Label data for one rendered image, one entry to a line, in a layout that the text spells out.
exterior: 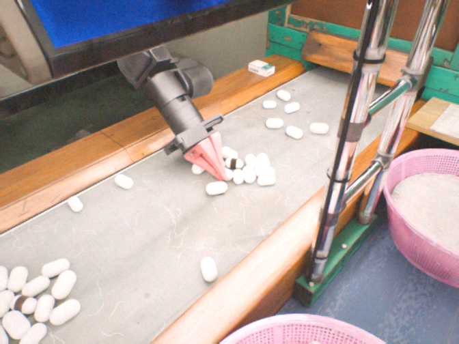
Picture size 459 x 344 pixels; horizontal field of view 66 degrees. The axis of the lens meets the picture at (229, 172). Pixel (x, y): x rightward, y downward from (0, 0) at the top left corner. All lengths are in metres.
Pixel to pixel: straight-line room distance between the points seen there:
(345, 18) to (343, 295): 0.67
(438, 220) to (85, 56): 0.55
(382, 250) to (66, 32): 0.55
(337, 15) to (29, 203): 0.80
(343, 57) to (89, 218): 0.67
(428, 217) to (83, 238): 0.53
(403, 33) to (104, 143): 0.69
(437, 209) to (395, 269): 0.12
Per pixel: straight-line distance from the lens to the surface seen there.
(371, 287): 0.60
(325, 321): 0.44
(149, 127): 0.73
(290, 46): 1.07
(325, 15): 1.01
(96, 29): 0.28
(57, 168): 0.68
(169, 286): 0.49
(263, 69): 0.94
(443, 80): 0.92
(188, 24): 0.32
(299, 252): 0.49
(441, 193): 0.70
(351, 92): 0.33
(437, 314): 0.61
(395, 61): 0.89
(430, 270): 0.63
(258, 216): 0.56
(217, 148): 0.59
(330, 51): 0.95
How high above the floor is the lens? 1.14
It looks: 39 degrees down
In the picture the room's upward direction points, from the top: straight up
